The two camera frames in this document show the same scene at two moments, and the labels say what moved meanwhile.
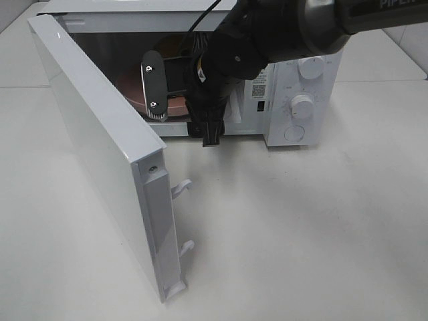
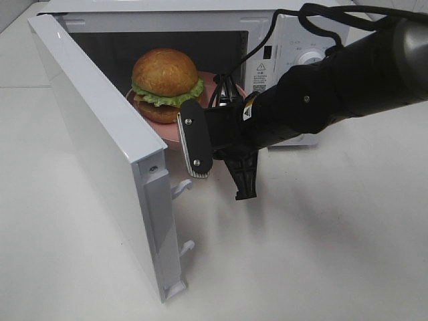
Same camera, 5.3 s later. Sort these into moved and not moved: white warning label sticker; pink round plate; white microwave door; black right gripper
Moved: black right gripper; pink round plate
Not moved: white microwave door; white warning label sticker
